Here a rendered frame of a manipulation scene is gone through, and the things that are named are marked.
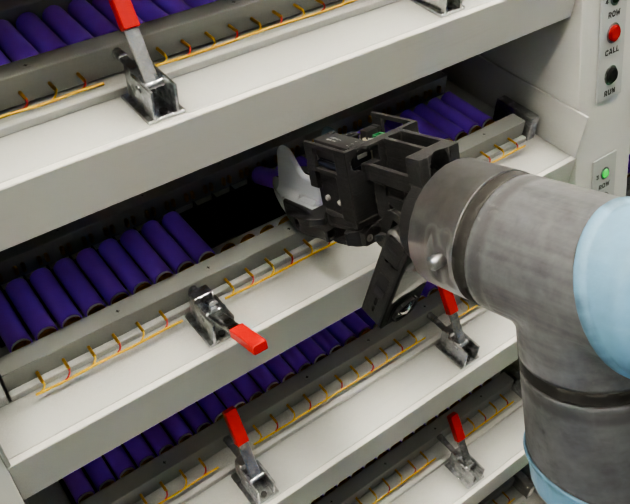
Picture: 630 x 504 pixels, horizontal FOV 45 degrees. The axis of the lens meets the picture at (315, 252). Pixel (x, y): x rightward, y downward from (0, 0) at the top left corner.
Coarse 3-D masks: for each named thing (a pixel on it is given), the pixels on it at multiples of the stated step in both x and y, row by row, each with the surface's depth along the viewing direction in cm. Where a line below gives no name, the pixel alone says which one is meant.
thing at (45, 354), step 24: (504, 120) 79; (480, 144) 76; (264, 240) 65; (288, 240) 65; (216, 264) 62; (240, 264) 63; (168, 288) 60; (96, 312) 58; (120, 312) 58; (144, 312) 59; (48, 336) 57; (72, 336) 57; (96, 336) 57; (0, 360) 55; (24, 360) 55; (48, 360) 56
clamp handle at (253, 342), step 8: (208, 304) 58; (216, 304) 58; (208, 312) 59; (216, 312) 59; (216, 320) 58; (224, 320) 58; (232, 320) 57; (224, 328) 57; (232, 328) 56; (240, 328) 56; (248, 328) 56; (232, 336) 56; (240, 336) 55; (248, 336) 55; (256, 336) 55; (240, 344) 55; (248, 344) 54; (256, 344) 54; (264, 344) 54; (256, 352) 54
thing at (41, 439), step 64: (576, 128) 76; (320, 256) 67; (256, 320) 61; (320, 320) 65; (0, 384) 53; (64, 384) 56; (128, 384) 56; (192, 384) 59; (0, 448) 50; (64, 448) 54
